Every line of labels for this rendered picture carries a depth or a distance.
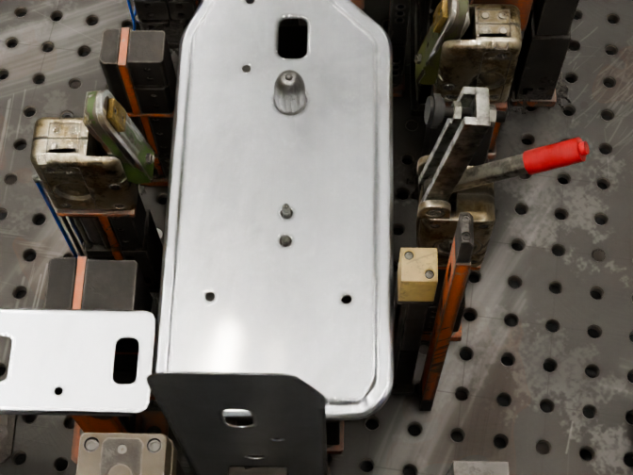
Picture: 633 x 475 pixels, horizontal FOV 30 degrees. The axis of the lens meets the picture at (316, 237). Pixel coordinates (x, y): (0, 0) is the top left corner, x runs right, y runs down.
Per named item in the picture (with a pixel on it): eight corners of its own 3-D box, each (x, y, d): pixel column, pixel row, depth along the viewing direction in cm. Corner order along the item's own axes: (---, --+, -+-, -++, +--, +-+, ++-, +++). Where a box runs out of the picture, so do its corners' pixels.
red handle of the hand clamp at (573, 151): (420, 164, 110) (579, 121, 102) (431, 173, 112) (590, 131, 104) (421, 204, 109) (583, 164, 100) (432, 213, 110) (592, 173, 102)
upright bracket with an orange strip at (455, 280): (418, 386, 140) (459, 210, 94) (430, 386, 140) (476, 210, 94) (419, 410, 139) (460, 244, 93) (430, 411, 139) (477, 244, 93)
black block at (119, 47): (128, 143, 154) (84, 15, 127) (210, 144, 153) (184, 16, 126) (122, 199, 150) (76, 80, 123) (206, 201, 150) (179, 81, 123)
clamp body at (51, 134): (88, 235, 148) (19, 94, 117) (181, 237, 148) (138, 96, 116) (80, 303, 145) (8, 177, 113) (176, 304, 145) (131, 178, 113)
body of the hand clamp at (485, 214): (403, 294, 144) (423, 163, 112) (460, 295, 144) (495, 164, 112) (403, 340, 142) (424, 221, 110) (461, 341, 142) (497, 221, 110)
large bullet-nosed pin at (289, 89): (276, 95, 123) (273, 61, 117) (306, 95, 123) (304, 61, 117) (275, 122, 122) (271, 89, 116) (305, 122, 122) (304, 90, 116)
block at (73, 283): (94, 333, 143) (41, 241, 117) (186, 334, 143) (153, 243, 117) (87, 409, 139) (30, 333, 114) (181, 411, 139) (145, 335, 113)
